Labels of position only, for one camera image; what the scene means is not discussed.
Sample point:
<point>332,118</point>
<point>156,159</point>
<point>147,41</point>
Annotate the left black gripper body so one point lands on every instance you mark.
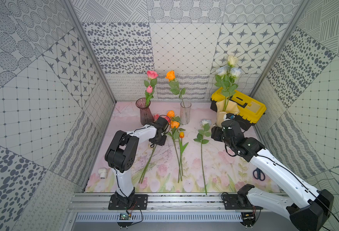
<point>160,138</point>

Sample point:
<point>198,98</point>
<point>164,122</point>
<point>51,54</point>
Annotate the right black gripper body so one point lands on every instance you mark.
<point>219,135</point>

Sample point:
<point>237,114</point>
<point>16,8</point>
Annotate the pink tulip flower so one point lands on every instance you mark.
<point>148,95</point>

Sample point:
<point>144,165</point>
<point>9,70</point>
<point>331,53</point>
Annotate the orange rose large stem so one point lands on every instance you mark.
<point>175,86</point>

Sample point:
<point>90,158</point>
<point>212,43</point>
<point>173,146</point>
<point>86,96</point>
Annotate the pink rose stem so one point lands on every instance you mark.
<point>153,150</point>
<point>152,79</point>

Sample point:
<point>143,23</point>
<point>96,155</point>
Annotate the blue white rose stem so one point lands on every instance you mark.
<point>221,78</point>

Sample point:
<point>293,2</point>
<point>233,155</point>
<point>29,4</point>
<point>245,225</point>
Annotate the cream white rose stem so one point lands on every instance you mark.
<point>234,73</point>

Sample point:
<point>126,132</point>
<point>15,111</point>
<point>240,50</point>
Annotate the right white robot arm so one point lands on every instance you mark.
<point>306,207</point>

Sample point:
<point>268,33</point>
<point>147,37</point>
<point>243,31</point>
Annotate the orange rose middle stem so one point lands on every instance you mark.
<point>174,134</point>

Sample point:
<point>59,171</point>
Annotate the orange rose far stem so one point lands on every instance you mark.
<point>173,117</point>

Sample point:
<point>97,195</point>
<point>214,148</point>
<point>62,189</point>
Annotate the purple ribbed glass vase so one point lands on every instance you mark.
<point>146,117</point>

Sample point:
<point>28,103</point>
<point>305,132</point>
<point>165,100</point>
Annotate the cream fluted vase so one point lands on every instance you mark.
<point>232,108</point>

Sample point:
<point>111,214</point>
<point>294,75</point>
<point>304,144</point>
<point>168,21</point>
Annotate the yellow black toolbox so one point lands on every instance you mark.
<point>251,110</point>

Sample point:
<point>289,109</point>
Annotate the clear textured glass vase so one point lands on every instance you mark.
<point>185,112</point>

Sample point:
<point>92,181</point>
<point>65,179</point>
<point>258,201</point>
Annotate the orange tulip flower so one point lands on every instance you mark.
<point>182,148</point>

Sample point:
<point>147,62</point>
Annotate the white plastic knob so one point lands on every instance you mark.
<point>102,172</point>

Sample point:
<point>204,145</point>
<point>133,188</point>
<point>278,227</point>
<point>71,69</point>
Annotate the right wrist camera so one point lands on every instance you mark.
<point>229,116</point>

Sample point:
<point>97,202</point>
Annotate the black handled scissors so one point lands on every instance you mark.
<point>258,174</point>

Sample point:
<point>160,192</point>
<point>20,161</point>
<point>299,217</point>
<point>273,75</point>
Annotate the aluminium rail base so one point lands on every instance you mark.
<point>182,202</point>

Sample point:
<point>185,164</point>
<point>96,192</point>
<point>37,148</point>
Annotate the white perforated cable tray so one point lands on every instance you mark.
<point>160,217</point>

